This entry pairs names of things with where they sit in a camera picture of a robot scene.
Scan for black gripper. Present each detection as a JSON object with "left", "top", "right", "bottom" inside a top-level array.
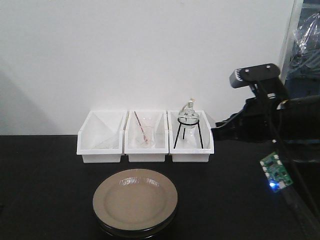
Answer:
[{"left": 211, "top": 97, "right": 278, "bottom": 143}]

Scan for beige round plate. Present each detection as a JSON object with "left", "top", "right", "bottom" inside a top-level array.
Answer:
[
  {"left": 94, "top": 207, "right": 178, "bottom": 240},
  {"left": 92, "top": 168, "right": 178, "bottom": 219}
]

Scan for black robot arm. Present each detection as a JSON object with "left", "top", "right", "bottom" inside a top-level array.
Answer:
[{"left": 211, "top": 95, "right": 320, "bottom": 162}]

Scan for green circuit board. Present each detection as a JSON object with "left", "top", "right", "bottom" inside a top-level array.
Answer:
[{"left": 259, "top": 152, "right": 293, "bottom": 193}]

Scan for right white storage bin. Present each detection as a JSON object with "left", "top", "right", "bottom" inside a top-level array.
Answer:
[{"left": 167, "top": 110, "right": 215, "bottom": 163}]

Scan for white storage bin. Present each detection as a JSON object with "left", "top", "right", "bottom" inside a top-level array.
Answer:
[
  {"left": 167, "top": 110, "right": 215, "bottom": 163},
  {"left": 76, "top": 110, "right": 128, "bottom": 164},
  {"left": 124, "top": 110, "right": 169, "bottom": 163}
]

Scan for round glass flask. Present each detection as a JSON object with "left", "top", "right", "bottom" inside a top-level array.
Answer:
[{"left": 178, "top": 98, "right": 200, "bottom": 128}]

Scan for plastic bag of pegs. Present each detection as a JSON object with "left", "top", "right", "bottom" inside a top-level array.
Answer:
[{"left": 288, "top": 9, "right": 320, "bottom": 77}]

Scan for middle white storage bin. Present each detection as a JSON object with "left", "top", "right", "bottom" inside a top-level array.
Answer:
[{"left": 124, "top": 110, "right": 169, "bottom": 163}]

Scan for clear glass beaker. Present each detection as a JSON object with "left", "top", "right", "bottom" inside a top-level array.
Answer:
[{"left": 135, "top": 117, "right": 155, "bottom": 149}]

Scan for red glass stirring rod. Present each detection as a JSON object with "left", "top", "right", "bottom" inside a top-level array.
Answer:
[{"left": 134, "top": 111, "right": 148, "bottom": 144}]

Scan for left white storage bin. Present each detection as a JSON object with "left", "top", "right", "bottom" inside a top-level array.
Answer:
[{"left": 76, "top": 110, "right": 128, "bottom": 164}]

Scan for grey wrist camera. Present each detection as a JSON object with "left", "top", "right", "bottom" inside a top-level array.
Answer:
[{"left": 229, "top": 63, "right": 281, "bottom": 89}]

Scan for black wire tripod stand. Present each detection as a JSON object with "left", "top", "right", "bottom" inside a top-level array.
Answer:
[{"left": 173, "top": 117, "right": 204, "bottom": 149}]

